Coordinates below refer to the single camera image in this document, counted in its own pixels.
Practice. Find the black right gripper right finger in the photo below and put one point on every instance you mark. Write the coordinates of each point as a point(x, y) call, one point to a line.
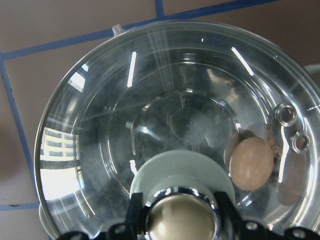
point(237, 228)

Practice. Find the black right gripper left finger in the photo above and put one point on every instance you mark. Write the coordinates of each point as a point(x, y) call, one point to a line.
point(130, 228)

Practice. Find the brown egg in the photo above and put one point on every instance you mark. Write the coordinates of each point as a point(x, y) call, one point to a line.
point(251, 163)

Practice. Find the glass pot lid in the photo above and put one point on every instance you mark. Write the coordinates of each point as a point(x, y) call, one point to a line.
point(175, 112)

